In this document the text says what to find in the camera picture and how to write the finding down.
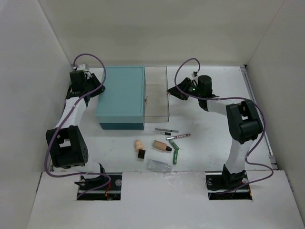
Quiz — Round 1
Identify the silver eyeliner pencil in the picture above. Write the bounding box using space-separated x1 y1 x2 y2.
155 128 179 133

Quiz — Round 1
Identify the green tube lower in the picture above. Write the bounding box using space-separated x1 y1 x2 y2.
173 150 178 165

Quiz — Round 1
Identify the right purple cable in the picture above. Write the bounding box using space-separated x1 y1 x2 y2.
174 57 274 193

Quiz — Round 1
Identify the beige foundation bottle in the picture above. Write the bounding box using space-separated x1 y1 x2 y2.
152 140 172 152

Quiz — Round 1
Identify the black silver pencil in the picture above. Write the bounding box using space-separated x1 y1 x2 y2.
154 131 171 136

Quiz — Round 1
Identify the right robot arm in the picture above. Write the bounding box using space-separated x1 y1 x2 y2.
167 75 263 191

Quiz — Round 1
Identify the green tube upper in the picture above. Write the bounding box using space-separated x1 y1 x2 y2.
169 139 180 151

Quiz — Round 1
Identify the clear plastic tube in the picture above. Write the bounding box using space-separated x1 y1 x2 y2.
147 160 172 173

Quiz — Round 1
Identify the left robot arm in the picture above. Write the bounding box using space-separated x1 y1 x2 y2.
46 68 105 169

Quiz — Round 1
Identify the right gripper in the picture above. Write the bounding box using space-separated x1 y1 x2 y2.
168 78 202 101

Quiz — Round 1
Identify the beige makeup sponge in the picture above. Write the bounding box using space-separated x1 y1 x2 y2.
134 140 144 151

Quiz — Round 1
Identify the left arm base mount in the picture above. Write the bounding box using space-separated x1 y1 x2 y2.
74 173 122 201

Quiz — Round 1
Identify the aluminium rail right edge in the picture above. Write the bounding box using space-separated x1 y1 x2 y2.
240 65 278 170

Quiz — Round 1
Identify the clear acrylic drawer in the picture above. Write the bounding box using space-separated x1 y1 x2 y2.
145 66 170 123

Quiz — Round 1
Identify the small black jar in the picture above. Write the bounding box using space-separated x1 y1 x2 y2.
138 149 146 159

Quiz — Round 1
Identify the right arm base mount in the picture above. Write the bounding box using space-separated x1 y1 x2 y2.
205 170 252 200

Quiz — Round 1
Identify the green tube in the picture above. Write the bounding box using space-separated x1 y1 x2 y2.
173 150 178 165
169 139 180 151

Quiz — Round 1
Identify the red lip pencil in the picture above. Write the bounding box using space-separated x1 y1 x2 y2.
166 134 191 140

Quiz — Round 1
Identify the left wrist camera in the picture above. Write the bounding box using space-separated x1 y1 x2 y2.
72 63 89 72

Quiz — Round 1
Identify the teal drawer box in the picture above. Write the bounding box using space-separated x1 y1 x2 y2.
95 66 146 130

